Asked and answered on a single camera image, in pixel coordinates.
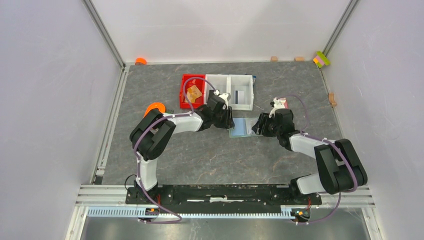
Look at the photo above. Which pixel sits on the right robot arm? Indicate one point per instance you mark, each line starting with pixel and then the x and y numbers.
pixel 339 168

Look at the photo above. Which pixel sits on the red plastic bin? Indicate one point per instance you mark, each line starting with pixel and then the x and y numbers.
pixel 187 80

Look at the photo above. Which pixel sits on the gold credit card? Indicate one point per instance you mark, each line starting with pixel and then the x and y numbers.
pixel 194 90

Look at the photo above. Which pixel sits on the red playing card box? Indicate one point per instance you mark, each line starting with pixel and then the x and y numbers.
pixel 284 102

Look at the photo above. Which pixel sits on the white bin compartment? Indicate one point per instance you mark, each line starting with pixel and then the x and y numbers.
pixel 220 82
pixel 242 82

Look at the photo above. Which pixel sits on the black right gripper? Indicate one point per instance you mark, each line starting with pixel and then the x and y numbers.
pixel 263 120

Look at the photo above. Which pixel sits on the white bin right compartment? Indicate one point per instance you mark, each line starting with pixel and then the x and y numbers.
pixel 242 82

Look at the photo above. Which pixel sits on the orange curved toy track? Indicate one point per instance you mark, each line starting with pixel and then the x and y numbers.
pixel 155 105

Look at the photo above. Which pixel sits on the striped card in bin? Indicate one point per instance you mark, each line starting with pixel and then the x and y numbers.
pixel 239 97

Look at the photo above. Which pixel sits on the white bin left compartment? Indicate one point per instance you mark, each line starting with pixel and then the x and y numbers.
pixel 220 82

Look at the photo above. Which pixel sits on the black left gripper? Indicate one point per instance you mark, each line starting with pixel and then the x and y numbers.
pixel 228 123

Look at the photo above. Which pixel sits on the wooden piece in red bin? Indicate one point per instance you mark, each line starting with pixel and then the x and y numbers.
pixel 190 98

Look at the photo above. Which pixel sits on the orange tape roll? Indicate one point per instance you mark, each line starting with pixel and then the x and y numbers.
pixel 140 61

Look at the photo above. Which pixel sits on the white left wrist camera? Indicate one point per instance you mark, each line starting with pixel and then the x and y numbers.
pixel 225 97

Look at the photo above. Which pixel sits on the multicolour toy brick stack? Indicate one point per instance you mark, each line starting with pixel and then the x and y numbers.
pixel 321 60

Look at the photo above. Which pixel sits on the wooden block right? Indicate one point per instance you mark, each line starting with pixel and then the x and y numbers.
pixel 299 59

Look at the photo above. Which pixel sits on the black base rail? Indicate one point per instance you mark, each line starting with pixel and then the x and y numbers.
pixel 178 194

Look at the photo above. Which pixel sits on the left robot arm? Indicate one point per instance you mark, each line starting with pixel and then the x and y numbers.
pixel 153 133

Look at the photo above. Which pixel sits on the wooden arch block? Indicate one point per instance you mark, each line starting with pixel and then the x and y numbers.
pixel 332 100

